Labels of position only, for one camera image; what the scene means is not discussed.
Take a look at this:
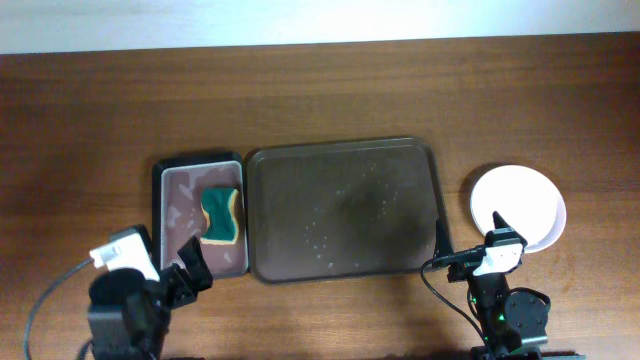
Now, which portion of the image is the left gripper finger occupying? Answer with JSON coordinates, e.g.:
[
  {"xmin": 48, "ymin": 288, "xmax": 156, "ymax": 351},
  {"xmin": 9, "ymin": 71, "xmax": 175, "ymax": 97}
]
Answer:
[
  {"xmin": 132, "ymin": 224, "xmax": 152, "ymax": 254},
  {"xmin": 178, "ymin": 236, "xmax": 213, "ymax": 291}
]

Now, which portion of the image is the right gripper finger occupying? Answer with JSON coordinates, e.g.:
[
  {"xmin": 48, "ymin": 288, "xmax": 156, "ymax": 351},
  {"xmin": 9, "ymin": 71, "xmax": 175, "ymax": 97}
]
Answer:
[
  {"xmin": 492, "ymin": 211, "xmax": 526, "ymax": 246},
  {"xmin": 433, "ymin": 219, "xmax": 454, "ymax": 259}
]

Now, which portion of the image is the pink plate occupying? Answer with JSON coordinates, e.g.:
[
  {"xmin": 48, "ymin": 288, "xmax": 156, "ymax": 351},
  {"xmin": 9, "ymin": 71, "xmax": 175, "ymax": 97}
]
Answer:
[{"xmin": 469, "ymin": 165, "xmax": 567, "ymax": 253}]

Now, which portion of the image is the green and yellow sponge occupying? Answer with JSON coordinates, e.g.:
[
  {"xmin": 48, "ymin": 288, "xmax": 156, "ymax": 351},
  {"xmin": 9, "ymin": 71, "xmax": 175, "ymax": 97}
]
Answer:
[{"xmin": 200, "ymin": 188, "xmax": 239, "ymax": 245}]

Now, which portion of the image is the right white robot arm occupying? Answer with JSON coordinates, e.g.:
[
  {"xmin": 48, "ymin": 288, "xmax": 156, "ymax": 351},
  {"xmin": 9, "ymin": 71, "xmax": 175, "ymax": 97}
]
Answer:
[{"xmin": 420, "ymin": 212, "xmax": 551, "ymax": 359}]

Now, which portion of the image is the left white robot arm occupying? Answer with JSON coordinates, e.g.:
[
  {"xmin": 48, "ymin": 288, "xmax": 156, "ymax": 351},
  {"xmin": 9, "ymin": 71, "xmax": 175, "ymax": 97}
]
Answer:
[{"xmin": 88, "ymin": 225, "xmax": 213, "ymax": 359}]

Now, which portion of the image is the black tray with soapy water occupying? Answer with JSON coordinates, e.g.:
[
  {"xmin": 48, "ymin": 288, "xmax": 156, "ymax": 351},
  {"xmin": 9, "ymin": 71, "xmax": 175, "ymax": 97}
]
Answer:
[{"xmin": 152, "ymin": 152, "xmax": 249, "ymax": 279}]

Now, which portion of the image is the large brown serving tray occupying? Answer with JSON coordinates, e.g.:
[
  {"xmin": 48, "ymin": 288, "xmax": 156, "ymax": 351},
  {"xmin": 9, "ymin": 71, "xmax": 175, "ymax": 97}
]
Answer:
[{"xmin": 244, "ymin": 137, "xmax": 452, "ymax": 285}]

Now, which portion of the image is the right black cable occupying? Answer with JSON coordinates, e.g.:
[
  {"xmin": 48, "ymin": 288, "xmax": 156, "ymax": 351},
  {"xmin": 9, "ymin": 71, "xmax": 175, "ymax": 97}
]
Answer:
[{"xmin": 419, "ymin": 257, "xmax": 494, "ymax": 356}]

